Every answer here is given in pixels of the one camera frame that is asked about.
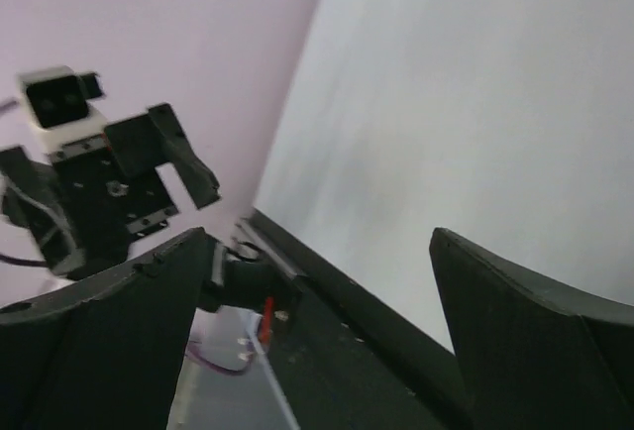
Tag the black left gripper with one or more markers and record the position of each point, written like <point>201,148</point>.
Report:
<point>108,185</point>

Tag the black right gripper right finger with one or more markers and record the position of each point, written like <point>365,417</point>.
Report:
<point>534,353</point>

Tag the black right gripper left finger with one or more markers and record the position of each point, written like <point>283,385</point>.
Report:
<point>104,352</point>

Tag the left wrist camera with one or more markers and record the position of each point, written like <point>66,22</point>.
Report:
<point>60,113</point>

